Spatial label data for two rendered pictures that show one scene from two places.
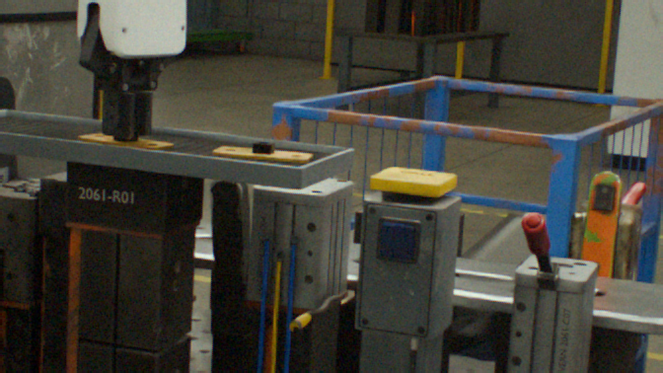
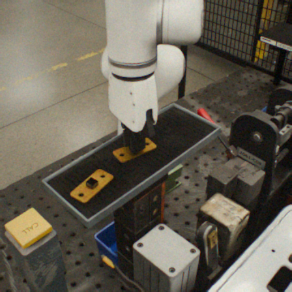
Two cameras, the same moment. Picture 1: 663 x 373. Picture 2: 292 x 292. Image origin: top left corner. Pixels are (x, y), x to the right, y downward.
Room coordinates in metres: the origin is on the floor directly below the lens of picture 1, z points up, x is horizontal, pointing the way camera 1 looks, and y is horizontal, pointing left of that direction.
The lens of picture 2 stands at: (1.47, -0.34, 1.66)
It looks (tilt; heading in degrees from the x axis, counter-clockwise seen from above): 38 degrees down; 116
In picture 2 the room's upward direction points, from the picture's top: straight up
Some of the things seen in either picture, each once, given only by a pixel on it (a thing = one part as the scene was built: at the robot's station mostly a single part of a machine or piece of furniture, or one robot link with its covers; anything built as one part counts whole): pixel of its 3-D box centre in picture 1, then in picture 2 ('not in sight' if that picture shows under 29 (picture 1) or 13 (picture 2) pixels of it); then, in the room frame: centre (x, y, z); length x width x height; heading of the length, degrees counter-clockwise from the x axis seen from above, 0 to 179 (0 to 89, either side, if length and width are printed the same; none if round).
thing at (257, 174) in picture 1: (137, 145); (137, 155); (1.20, 0.18, 1.16); 0.37 x 0.14 x 0.02; 71
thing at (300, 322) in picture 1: (316, 311); (122, 274); (1.24, 0.01, 1.00); 0.12 x 0.01 x 0.01; 161
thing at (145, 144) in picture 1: (125, 136); (134, 148); (1.18, 0.19, 1.17); 0.08 x 0.04 x 0.01; 61
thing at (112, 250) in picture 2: not in sight; (119, 244); (1.10, 0.23, 0.74); 0.11 x 0.10 x 0.09; 71
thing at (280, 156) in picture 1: (263, 149); (92, 184); (1.16, 0.07, 1.17); 0.08 x 0.04 x 0.01; 81
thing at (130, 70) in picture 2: not in sight; (131, 60); (1.18, 0.19, 1.36); 0.09 x 0.08 x 0.03; 151
